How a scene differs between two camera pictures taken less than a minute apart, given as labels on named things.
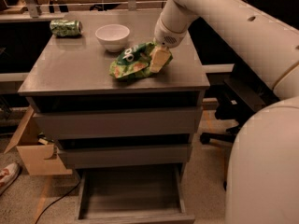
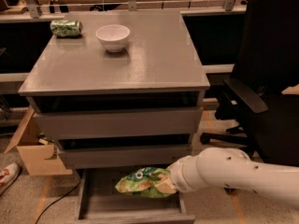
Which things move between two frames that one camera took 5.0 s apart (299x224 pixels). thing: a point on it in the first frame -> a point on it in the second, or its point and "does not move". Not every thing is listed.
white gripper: [167, 36] -> [177, 175]
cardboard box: [38, 153] does not move
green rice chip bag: [133, 63] -> [142, 183]
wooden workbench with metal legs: [45, 3] does not move
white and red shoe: [7, 175] does not move
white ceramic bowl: [112, 36] does not move
